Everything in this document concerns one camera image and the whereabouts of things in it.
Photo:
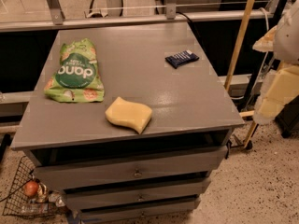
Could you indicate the yellow wavy sponge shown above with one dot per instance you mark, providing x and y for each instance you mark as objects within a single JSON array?
[{"x": 129, "y": 114}]

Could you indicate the green rice chip bag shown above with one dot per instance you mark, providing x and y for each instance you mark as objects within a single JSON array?
[{"x": 77, "y": 80}]

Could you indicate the yellow wooden pole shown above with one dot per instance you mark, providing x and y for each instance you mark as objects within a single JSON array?
[{"x": 238, "y": 42}]

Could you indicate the black wire basket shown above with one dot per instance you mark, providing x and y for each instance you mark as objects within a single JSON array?
[{"x": 46, "y": 203}]

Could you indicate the metal railing frame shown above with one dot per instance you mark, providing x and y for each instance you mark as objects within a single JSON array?
[{"x": 33, "y": 15}]

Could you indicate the red apple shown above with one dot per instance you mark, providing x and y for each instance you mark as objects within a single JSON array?
[{"x": 31, "y": 188}]

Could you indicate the grey drawer cabinet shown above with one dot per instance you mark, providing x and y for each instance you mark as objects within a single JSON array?
[{"x": 148, "y": 148}]

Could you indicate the blue rxbar blueberry bar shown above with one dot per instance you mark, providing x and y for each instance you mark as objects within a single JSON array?
[{"x": 181, "y": 58}]

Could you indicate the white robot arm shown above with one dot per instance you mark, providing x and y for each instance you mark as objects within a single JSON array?
[{"x": 286, "y": 40}]

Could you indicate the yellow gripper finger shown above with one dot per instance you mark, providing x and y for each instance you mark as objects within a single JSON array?
[
  {"x": 278, "y": 89},
  {"x": 266, "y": 43}
]

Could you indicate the grey drawer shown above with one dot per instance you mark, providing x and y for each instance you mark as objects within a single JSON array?
[
  {"x": 94, "y": 173},
  {"x": 138, "y": 192},
  {"x": 147, "y": 209}
]

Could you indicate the bottom grey drawer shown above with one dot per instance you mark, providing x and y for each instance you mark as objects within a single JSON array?
[{"x": 147, "y": 209}]

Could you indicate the top grey drawer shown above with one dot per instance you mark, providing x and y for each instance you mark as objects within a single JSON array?
[{"x": 94, "y": 173}]

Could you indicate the middle grey drawer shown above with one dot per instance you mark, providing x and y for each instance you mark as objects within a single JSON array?
[{"x": 138, "y": 192}]

